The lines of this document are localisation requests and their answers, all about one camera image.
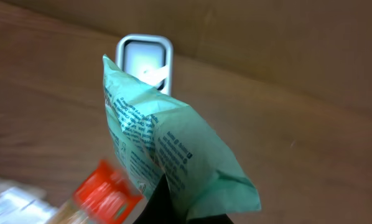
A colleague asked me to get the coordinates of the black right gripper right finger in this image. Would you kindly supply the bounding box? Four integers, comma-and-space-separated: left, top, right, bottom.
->
187, 214, 234, 224

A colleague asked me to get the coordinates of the white barcode scanner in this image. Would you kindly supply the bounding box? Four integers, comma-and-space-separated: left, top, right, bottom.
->
115, 34, 174, 96

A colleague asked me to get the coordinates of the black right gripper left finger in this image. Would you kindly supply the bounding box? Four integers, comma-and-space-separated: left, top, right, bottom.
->
133, 175, 185, 224

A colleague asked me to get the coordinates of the teal wet wipes pack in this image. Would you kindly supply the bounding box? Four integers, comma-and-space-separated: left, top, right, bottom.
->
103, 56, 261, 220

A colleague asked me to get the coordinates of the beige clear plastic pouch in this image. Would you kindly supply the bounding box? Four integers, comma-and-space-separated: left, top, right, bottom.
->
0, 178, 57, 224

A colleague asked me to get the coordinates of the orange spaghetti package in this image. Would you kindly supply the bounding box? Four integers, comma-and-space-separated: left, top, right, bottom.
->
47, 159, 143, 224

